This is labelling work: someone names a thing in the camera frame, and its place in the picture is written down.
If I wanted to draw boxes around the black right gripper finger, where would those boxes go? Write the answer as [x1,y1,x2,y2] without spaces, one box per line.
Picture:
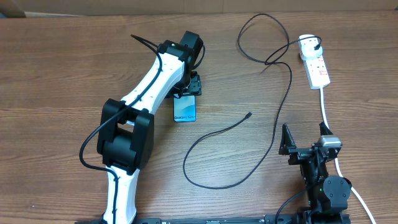
[279,123,297,155]
[319,122,333,136]

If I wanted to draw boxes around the Samsung Galaxy smartphone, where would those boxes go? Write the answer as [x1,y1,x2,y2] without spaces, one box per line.
[174,96,197,123]

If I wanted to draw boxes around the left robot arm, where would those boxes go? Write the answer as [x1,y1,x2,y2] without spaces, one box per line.
[97,31,205,223]

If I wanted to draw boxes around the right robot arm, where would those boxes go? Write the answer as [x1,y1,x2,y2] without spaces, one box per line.
[274,123,352,223]

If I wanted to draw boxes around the white power strip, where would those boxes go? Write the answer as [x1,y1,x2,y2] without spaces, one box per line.
[303,56,330,90]

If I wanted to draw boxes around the white power strip cord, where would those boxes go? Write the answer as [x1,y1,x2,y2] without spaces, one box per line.
[319,86,377,224]

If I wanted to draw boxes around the black USB charging cable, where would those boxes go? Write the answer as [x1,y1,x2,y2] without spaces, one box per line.
[182,13,323,190]

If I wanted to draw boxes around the white wall charger plug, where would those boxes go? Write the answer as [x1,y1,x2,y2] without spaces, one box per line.
[298,34,323,61]

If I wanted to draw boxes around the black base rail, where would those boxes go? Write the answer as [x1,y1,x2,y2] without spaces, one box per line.
[75,214,351,224]

